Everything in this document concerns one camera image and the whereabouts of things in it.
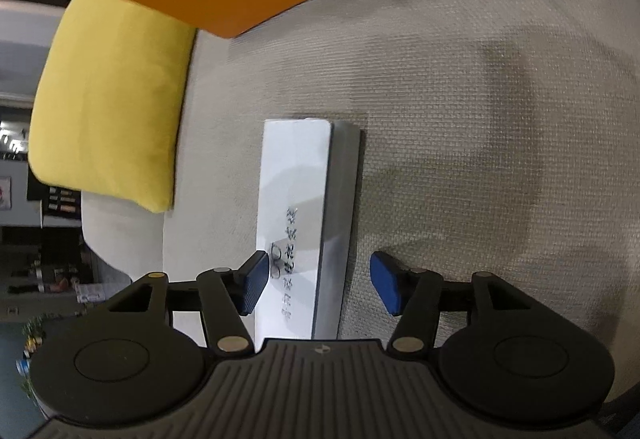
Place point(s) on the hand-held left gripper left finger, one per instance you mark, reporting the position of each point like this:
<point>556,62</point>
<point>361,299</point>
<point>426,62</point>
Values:
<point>252,284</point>

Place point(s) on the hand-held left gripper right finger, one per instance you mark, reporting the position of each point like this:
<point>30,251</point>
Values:
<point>387,284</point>

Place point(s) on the white cardboard box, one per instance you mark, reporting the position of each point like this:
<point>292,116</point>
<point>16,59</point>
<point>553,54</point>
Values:
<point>295,179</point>

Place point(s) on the beige sofa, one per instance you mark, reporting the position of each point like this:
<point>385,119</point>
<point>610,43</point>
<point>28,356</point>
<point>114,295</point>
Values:
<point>475,119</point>

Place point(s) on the black sign board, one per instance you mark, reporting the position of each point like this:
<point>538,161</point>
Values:
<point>62,205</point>

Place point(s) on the yellow cushion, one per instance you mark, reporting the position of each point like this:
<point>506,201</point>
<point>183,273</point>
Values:
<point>110,94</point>

